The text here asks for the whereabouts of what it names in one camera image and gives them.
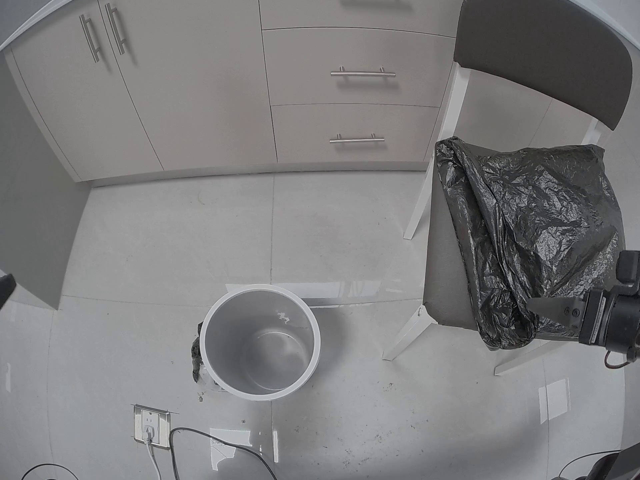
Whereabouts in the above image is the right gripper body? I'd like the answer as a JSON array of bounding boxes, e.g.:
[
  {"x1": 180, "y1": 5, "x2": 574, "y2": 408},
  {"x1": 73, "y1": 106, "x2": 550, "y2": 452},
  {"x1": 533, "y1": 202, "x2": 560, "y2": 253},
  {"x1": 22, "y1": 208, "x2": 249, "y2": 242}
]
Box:
[{"x1": 580, "y1": 288, "x2": 640, "y2": 349}]

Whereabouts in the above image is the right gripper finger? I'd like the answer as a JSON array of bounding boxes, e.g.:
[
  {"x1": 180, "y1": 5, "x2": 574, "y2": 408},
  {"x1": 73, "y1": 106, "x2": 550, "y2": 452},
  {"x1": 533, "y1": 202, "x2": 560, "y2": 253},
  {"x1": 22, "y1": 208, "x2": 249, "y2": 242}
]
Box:
[{"x1": 527, "y1": 295, "x2": 585, "y2": 327}]

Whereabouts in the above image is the black plastic bag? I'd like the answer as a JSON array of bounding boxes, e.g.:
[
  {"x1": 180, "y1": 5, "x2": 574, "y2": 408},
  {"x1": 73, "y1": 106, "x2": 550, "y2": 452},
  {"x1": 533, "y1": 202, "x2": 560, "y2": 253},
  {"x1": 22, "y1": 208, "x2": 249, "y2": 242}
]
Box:
[{"x1": 435, "y1": 136, "x2": 626, "y2": 351}]

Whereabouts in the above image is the white trash bin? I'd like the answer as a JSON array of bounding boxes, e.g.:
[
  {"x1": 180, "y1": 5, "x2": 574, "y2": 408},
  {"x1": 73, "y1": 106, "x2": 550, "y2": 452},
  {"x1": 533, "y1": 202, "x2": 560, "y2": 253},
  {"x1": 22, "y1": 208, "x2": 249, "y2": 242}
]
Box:
[{"x1": 199, "y1": 284, "x2": 322, "y2": 401}]

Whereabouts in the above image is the clear crumpled wrapper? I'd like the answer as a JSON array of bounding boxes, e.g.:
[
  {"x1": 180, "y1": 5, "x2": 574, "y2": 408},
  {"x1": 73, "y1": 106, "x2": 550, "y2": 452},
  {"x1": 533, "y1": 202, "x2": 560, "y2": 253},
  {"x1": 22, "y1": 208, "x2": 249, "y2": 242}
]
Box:
[{"x1": 197, "y1": 365, "x2": 223, "y2": 394}]

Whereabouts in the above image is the white chair with grey seat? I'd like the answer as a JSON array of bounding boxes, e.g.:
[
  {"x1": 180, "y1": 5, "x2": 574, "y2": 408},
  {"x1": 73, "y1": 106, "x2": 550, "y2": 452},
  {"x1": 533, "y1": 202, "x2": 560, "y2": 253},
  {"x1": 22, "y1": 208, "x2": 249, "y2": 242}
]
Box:
[{"x1": 382, "y1": 0, "x2": 635, "y2": 376}]

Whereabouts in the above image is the white cable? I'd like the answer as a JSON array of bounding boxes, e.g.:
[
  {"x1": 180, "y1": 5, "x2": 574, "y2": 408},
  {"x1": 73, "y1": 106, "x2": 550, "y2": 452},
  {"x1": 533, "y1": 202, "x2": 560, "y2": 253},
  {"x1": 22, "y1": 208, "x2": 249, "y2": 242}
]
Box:
[{"x1": 144, "y1": 430, "x2": 162, "y2": 480}]

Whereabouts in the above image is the beige cabinet with metal handles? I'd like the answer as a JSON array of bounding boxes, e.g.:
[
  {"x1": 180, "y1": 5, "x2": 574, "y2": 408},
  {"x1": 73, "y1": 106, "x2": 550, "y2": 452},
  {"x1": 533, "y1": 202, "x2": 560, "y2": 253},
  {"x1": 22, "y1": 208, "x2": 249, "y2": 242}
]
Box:
[{"x1": 0, "y1": 0, "x2": 640, "y2": 186}]

